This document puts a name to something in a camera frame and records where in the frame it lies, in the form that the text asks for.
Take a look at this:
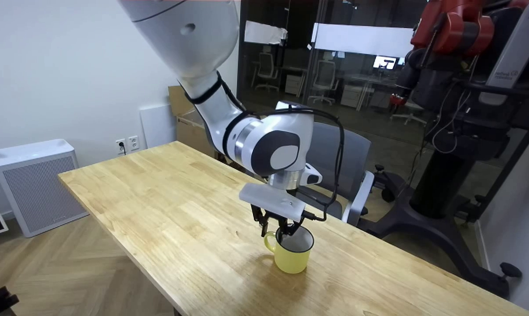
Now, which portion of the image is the mesh office chair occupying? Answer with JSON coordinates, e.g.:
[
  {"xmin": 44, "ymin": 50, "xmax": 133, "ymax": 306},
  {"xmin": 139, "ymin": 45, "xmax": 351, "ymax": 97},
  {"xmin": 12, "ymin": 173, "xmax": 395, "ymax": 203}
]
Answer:
[
  {"xmin": 251, "ymin": 43, "xmax": 281, "ymax": 94},
  {"xmin": 309, "ymin": 57, "xmax": 343, "ymax": 108}
]

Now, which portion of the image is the gray Franka gripper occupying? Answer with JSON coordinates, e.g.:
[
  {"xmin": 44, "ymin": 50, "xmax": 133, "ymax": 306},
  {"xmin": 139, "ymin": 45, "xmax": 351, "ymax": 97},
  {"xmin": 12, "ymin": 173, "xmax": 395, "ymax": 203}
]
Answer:
[{"xmin": 237, "ymin": 182, "xmax": 307, "ymax": 238}]

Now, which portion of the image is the white wall panel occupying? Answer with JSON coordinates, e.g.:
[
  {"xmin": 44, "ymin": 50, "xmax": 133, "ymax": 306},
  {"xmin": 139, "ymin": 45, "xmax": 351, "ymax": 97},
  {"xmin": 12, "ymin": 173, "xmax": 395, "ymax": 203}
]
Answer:
[{"xmin": 137, "ymin": 101, "xmax": 177, "ymax": 148}]

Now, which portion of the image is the large open cardboard box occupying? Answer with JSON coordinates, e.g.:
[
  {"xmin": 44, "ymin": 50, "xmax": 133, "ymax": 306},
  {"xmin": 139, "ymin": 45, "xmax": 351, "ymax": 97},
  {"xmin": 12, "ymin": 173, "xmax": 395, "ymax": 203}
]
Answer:
[{"xmin": 167, "ymin": 83, "xmax": 218, "ymax": 157}]

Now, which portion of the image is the lit computer monitor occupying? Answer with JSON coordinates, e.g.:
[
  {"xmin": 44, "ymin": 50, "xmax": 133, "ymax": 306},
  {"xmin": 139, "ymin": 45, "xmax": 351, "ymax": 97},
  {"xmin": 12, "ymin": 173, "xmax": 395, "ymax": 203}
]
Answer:
[{"xmin": 372, "ymin": 54, "xmax": 401, "ymax": 71}]

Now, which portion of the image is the yellow enamel cup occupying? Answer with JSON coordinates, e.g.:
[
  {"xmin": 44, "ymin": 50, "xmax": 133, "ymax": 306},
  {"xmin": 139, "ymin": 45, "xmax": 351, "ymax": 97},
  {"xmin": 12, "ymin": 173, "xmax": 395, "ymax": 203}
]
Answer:
[{"xmin": 262, "ymin": 224, "xmax": 316, "ymax": 277}]

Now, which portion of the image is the gray armchair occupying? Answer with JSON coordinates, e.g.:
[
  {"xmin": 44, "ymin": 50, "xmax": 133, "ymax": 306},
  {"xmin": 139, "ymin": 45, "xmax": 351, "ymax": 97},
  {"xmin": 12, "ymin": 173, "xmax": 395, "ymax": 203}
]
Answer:
[{"xmin": 300, "ymin": 120, "xmax": 376, "ymax": 226}]

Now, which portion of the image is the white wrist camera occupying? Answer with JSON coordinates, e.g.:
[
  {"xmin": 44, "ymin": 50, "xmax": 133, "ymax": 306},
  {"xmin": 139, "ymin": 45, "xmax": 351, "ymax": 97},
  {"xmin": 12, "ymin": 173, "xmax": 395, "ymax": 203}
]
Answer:
[{"xmin": 297, "ymin": 162, "xmax": 323, "ymax": 189}]

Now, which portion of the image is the red black Baxter robot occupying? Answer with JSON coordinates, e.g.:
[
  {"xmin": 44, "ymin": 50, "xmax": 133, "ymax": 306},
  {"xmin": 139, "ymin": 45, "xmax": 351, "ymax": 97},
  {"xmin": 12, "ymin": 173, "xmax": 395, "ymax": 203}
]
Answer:
[{"xmin": 357, "ymin": 0, "xmax": 529, "ymax": 299}]

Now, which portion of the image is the white air purifier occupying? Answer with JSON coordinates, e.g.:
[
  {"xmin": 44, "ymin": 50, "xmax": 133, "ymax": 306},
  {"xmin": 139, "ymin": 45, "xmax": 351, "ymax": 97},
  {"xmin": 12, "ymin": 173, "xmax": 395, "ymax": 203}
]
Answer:
[{"xmin": 0, "ymin": 136, "xmax": 89, "ymax": 238}]

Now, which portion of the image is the white office chair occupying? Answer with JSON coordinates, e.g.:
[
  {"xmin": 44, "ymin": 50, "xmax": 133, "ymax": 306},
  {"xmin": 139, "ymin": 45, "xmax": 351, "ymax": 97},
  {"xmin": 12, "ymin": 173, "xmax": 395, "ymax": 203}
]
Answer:
[{"xmin": 390, "ymin": 99, "xmax": 427, "ymax": 127}]

